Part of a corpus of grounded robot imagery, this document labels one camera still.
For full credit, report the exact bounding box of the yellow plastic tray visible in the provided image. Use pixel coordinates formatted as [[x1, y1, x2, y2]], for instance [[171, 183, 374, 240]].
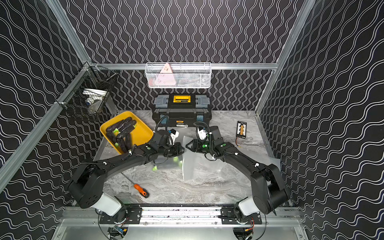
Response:
[[100, 111, 154, 154]]

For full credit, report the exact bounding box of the black phone with orange screen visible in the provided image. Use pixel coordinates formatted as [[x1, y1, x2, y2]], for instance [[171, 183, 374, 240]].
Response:
[[236, 121, 247, 139]]

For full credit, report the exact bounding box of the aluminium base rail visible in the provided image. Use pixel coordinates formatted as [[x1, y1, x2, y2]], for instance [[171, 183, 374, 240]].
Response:
[[61, 206, 301, 228]]

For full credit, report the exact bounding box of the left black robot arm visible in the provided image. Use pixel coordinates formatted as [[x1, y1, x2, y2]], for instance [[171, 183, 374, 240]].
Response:
[[67, 129, 184, 222]]

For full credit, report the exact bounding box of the orange handled screwdriver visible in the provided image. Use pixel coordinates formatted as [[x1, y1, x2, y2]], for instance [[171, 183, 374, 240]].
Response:
[[121, 173, 150, 198]]

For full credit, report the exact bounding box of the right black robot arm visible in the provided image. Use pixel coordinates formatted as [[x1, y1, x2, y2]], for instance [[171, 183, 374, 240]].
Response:
[[186, 122, 290, 223]]

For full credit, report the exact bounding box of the white tape roll in basket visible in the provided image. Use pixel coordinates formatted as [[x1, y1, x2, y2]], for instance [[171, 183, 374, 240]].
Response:
[[83, 89, 108, 105]]

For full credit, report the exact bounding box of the pink triangular card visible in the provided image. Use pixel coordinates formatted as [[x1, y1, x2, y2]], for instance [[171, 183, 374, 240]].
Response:
[[154, 63, 176, 87]]

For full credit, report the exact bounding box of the white wire wall basket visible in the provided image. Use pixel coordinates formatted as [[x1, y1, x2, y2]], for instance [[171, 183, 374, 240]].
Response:
[[145, 62, 212, 89]]

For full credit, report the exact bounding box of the black wire corner basket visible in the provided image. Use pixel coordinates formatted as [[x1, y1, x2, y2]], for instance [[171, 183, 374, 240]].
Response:
[[56, 63, 118, 119]]

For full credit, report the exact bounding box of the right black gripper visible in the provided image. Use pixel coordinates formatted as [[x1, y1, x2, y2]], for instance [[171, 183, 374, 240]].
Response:
[[185, 139, 215, 153]]

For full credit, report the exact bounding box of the clear zip-top bag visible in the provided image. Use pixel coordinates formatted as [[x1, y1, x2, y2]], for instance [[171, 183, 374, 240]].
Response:
[[150, 127, 184, 170]]

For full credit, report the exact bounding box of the black yellow toolbox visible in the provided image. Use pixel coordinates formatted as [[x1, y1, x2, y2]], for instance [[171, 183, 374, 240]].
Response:
[[152, 94, 212, 127]]

